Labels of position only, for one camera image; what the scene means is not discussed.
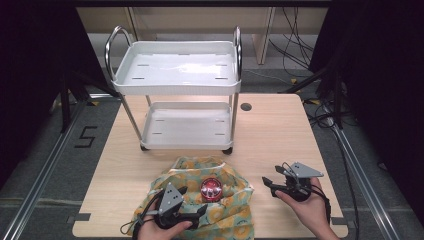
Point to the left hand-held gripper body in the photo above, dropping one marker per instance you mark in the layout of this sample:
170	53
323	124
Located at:
170	200

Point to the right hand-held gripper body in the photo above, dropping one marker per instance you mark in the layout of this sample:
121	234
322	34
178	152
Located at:
300	186

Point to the round red can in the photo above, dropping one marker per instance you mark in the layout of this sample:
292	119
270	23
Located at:
211	189

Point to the green orange floral bag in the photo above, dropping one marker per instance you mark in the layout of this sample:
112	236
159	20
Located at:
230	216

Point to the white two-tier cart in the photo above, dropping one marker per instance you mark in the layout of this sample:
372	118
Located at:
180	66

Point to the person's right hand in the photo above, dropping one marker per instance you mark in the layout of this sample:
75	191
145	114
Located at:
313	210

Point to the person's left hand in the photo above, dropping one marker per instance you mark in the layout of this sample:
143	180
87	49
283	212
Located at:
153	231

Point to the black metal stand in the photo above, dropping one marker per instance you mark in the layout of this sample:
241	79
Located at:
65	106
337	100

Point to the dark curtain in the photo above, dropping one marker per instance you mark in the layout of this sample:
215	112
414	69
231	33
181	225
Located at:
383	100
33	83

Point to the aluminium floor rail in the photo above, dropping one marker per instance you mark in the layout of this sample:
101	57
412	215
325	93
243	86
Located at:
40	180
363	186

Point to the light wooden furniture frame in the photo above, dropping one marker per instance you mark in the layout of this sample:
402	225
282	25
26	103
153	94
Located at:
263	43

